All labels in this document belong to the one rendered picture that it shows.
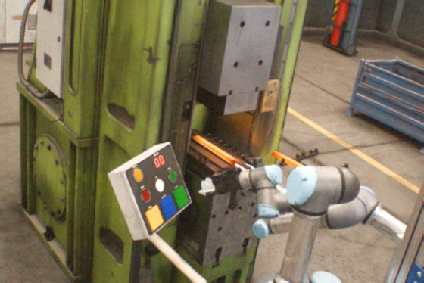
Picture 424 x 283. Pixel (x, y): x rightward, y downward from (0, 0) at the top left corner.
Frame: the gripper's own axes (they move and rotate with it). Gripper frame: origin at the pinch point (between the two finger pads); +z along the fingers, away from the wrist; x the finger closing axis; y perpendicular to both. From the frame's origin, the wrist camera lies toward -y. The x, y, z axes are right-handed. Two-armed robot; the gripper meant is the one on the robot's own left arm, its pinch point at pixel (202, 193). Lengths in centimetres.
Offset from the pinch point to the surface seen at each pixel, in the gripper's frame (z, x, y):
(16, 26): 426, -335, 167
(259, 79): -16, -52, 33
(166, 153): 11.2, -0.9, 18.8
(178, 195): 10.5, 1.8, 1.2
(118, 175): 14.0, 27.5, 20.7
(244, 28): -23, -38, 57
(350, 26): 118, -779, 14
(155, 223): 10.4, 21.5, -2.3
